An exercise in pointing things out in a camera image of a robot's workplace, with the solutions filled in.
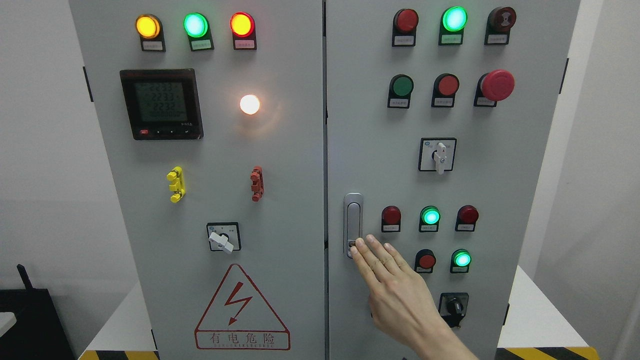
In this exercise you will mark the black box at left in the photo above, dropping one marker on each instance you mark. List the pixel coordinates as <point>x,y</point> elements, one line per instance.
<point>38,333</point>

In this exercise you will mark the red push button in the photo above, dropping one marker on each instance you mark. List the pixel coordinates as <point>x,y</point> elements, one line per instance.
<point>424,261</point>
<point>446,85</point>

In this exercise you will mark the dark red indicator lower left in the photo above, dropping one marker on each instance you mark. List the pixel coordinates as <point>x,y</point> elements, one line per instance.
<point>391,216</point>

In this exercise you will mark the red push button lower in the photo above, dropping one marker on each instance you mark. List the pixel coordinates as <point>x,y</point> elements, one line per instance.
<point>424,261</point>

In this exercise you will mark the red electric danger warning sticker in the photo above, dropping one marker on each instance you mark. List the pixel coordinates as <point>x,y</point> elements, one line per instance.
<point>239,317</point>

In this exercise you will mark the green indicator light top left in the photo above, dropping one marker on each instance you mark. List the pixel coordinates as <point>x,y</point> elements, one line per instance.
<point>195,25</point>

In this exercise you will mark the green indicator light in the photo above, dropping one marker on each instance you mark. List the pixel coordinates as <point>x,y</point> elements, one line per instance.
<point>454,19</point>
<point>195,25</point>

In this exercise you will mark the white left rotary selector switch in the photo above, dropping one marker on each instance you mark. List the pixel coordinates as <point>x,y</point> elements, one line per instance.
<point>224,237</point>

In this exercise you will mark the dark red indicator lower right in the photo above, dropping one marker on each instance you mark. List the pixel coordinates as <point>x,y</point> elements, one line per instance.
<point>467,215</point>

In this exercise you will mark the left grey cabinet door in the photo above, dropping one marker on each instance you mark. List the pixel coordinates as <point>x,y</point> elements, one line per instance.
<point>282,235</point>

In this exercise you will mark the bare human right hand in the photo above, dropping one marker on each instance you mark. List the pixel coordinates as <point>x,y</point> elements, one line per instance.
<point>400,301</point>

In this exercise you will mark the silver cabinet door handle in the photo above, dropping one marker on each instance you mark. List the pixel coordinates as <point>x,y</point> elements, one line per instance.
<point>352,220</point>

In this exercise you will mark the red-orange indicator light top left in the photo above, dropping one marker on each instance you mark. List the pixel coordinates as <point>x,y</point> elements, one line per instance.
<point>242,24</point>

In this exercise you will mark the white right rotary selector switch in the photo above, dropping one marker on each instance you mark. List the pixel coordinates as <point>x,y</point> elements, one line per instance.
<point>437,154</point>

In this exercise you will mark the white rotary selector switch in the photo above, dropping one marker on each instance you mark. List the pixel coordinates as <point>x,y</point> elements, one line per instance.
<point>437,154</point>
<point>224,237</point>

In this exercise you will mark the grey cabinet door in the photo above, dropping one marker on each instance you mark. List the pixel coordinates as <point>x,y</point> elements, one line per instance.
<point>282,235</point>
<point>373,144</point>

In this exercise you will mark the black key selector switch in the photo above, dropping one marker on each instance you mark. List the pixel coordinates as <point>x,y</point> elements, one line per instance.
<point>453,307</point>

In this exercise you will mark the white glowing indicator lamp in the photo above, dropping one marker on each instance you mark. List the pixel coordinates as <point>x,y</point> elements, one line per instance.
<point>249,104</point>

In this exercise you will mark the red emergency stop mushroom button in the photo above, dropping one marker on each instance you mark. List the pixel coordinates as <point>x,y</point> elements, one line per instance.
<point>497,85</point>

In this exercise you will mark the bare human forearm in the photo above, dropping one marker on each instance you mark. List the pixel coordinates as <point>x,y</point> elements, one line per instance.
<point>445,347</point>

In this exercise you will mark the green lit push button lower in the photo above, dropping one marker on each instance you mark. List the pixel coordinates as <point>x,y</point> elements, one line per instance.
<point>460,261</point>

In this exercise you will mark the green indicator light top right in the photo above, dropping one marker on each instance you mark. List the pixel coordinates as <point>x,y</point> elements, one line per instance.
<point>454,19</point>

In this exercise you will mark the red indicator light top right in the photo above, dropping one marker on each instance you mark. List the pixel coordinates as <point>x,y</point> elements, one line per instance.
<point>406,21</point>

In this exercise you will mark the dark red buzzer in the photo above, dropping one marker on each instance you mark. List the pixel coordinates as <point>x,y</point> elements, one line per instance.
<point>501,19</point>

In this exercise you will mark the yellow indicator light top left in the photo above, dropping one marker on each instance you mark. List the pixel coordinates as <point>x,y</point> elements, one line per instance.
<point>148,26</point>

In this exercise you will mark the dark red indicator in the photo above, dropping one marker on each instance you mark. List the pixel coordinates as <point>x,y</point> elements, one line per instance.
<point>391,216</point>
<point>467,215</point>

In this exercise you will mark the right grey cabinet door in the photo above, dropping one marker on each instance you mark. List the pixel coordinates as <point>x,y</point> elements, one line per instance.
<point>373,144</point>

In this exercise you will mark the black digital power meter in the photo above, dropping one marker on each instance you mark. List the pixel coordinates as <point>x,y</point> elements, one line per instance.
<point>162,104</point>

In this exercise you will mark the red terminal connector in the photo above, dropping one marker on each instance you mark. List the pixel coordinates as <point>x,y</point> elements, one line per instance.
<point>257,183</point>

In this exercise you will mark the yellow terminal connector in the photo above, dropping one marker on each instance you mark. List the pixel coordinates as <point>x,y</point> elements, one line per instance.
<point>176,183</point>

